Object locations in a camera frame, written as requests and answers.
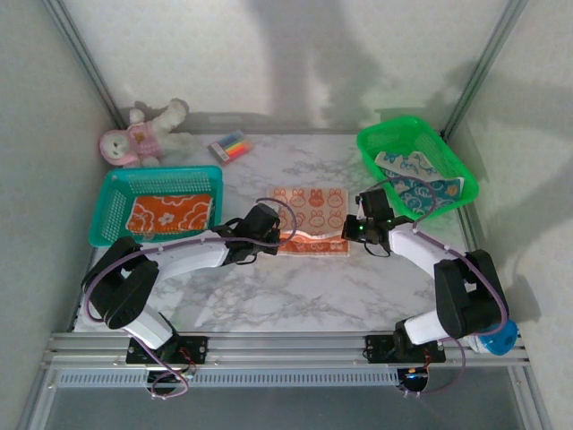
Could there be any orange bunny print towel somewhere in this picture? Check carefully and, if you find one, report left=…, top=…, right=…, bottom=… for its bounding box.
left=267, top=186, right=353, bottom=259

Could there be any blue bunny print towel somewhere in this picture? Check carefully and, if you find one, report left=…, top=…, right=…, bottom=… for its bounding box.
left=373, top=150, right=466, bottom=216

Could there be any orange flower print towel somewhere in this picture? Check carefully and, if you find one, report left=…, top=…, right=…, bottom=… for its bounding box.
left=126, top=193, right=215, bottom=235

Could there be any green plastic mesh basket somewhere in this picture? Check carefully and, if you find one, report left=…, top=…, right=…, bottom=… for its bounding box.
left=356, top=115, right=480, bottom=221

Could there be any left arm base electronics board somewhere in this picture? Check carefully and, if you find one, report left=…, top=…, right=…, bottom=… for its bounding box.
left=147, top=369, right=196, bottom=398

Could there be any right arm base electronics board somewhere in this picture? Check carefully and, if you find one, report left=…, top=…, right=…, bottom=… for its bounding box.
left=398, top=367, right=431, bottom=395

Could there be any pack of coloured markers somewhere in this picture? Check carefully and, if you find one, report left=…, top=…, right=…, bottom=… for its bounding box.
left=207, top=129, right=255, bottom=166

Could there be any teal plastic mesh basket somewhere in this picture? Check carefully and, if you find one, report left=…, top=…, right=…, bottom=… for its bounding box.
left=89, top=165, right=224, bottom=248

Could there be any white pink plush toy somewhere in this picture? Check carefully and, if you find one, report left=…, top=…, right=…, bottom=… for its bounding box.
left=98, top=98, right=192, bottom=169

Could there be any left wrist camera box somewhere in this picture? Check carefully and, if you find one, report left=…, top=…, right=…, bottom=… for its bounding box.
left=244, top=202, right=282, bottom=235

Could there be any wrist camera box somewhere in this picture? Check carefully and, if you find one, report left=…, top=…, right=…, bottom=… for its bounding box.
left=244, top=202, right=282, bottom=235
left=356, top=187, right=396, bottom=220

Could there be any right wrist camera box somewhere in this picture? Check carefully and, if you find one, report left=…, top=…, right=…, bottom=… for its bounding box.
left=356, top=187, right=396, bottom=220

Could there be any aluminium table side rail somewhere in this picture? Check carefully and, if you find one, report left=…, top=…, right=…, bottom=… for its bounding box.
left=436, top=133, right=493, bottom=314

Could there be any aluminium mounting rail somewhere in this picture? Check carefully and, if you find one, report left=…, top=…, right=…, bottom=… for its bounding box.
left=42, top=331, right=532, bottom=371

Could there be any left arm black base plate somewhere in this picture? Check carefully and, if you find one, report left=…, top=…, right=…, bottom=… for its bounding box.
left=125, top=335, right=210, bottom=365

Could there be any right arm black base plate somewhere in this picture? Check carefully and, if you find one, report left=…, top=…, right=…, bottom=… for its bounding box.
left=364, top=334, right=448, bottom=364

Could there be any grey slotted cable duct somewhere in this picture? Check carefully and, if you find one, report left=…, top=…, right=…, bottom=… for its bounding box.
left=53, top=370, right=404, bottom=389

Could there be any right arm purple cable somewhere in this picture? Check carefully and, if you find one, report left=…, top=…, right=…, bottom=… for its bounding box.
left=357, top=176, right=511, bottom=400

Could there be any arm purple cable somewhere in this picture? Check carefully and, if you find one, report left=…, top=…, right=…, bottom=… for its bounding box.
left=82, top=196, right=299, bottom=400
left=357, top=176, right=511, bottom=400

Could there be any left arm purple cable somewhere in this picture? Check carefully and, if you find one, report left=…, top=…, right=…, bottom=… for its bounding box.
left=82, top=196, right=299, bottom=400

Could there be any aluminium frame post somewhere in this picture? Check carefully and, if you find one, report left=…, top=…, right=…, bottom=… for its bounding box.
left=42, top=0, right=129, bottom=131
left=440, top=0, right=530, bottom=140

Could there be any aluminium frame leg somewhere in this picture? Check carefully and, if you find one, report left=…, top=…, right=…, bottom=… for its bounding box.
left=17, top=369, right=57, bottom=430
left=509, top=366, right=554, bottom=430

